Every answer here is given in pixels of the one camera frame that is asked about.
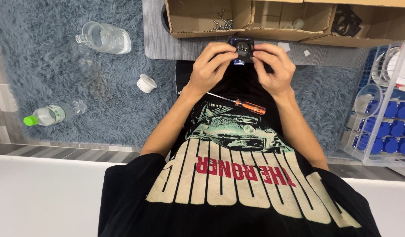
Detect black printed t-shirt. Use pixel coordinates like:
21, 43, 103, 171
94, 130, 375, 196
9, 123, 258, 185
98, 60, 382, 237

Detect orange handled screwdriver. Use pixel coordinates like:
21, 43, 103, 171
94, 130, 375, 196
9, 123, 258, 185
206, 92, 266, 116

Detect black plastic parts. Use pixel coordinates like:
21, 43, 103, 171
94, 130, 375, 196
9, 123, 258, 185
331, 4, 363, 38

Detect shaggy blue-grey rug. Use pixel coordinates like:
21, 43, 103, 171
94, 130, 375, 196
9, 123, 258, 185
0, 0, 366, 156

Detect clear plastic cup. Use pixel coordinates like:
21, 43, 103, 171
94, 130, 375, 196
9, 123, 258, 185
353, 84, 383, 118

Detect person's left hand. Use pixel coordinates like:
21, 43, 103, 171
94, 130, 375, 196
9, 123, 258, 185
184, 42, 239, 98

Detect white plastic part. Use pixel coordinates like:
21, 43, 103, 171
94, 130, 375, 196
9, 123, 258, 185
283, 18, 305, 30

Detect clear bottle with green cap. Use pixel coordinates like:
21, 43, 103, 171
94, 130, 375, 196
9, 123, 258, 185
23, 100, 88, 126

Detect white round plastic cap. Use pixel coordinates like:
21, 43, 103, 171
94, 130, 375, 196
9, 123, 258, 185
136, 73, 158, 93

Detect white round discs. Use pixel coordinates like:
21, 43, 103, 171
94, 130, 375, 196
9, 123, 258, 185
371, 45, 405, 87

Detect black round object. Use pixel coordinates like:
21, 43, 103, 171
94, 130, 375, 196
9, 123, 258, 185
160, 3, 172, 35

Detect cardboard box with screws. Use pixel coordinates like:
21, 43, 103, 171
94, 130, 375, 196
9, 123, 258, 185
164, 0, 256, 39

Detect cardboard box with black parts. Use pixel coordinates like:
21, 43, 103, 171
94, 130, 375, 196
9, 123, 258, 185
300, 0, 405, 49

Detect pile of silver screws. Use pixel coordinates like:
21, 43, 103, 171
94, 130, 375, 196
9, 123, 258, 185
211, 9, 235, 32

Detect white seat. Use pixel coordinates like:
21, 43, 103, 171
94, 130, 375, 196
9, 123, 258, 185
0, 154, 405, 237

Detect cardboard box with white part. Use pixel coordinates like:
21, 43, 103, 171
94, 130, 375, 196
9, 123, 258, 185
238, 0, 335, 42

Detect person's right hand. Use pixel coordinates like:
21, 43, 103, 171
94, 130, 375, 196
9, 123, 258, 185
251, 42, 296, 99

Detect rows of blue plastic caps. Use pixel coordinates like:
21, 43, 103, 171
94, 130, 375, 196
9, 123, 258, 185
352, 46, 405, 155

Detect clear plastic crate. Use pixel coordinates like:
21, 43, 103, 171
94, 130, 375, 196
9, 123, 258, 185
340, 32, 405, 168

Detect small blue and black device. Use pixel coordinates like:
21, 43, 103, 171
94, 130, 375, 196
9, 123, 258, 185
228, 36, 256, 66

